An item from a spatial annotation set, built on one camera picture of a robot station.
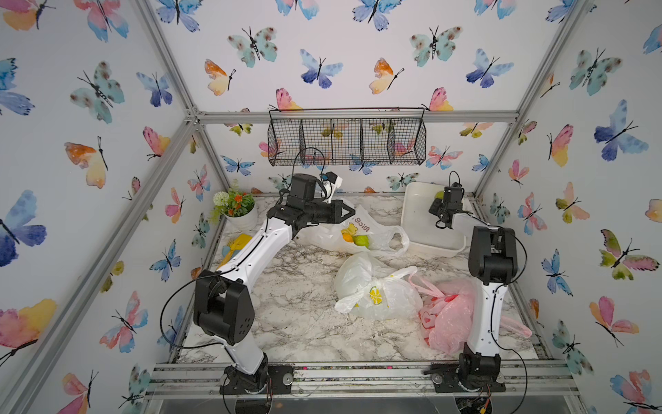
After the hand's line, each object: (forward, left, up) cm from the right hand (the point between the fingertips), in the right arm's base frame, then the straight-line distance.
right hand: (440, 200), depth 109 cm
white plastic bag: (-44, +31, +7) cm, 55 cm away
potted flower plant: (-14, +80, +7) cm, 81 cm away
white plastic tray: (-14, +6, -8) cm, 17 cm away
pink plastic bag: (-50, +9, +5) cm, 51 cm away
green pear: (-21, +33, -1) cm, 39 cm away
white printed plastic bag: (-19, +34, 0) cm, 39 cm away
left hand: (-26, +35, +21) cm, 49 cm away
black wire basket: (+9, +40, +23) cm, 47 cm away
